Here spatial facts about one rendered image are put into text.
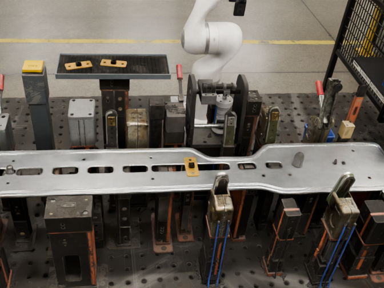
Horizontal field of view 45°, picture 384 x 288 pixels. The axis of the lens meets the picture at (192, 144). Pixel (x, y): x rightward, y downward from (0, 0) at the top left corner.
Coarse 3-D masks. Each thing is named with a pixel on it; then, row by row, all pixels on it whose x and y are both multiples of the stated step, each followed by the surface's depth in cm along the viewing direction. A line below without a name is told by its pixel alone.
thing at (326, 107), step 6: (330, 78) 147; (336, 78) 147; (330, 84) 146; (336, 84) 144; (330, 90) 149; (336, 90) 145; (324, 96) 151; (330, 96) 150; (336, 96) 149; (324, 102) 151; (330, 102) 151; (324, 108) 151; (330, 108) 152; (324, 114) 152; (330, 114) 153; (330, 120) 154
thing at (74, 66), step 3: (66, 63) 151; (69, 63) 151; (72, 63) 151; (75, 63) 150; (78, 63) 150; (81, 63) 150; (84, 63) 152; (87, 63) 152; (90, 63) 152; (66, 66) 149; (72, 66) 150; (75, 66) 150; (78, 66) 150; (81, 66) 150; (84, 66) 150; (87, 66) 150; (90, 66) 151; (66, 69) 149; (69, 69) 148; (72, 69) 149
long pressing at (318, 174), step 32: (0, 160) 137; (32, 160) 138; (64, 160) 139; (96, 160) 140; (128, 160) 141; (160, 160) 142; (224, 160) 145; (256, 160) 146; (288, 160) 147; (320, 160) 149; (352, 160) 150; (0, 192) 127; (32, 192) 128; (64, 192) 129; (96, 192) 130; (128, 192) 132; (160, 192) 133; (288, 192) 137; (320, 192) 138; (352, 192) 140
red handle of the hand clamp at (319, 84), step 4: (316, 84) 158; (320, 84) 158; (316, 88) 158; (320, 88) 157; (320, 92) 157; (320, 96) 157; (320, 100) 156; (320, 104) 156; (320, 108) 156; (324, 120) 154; (324, 124) 155
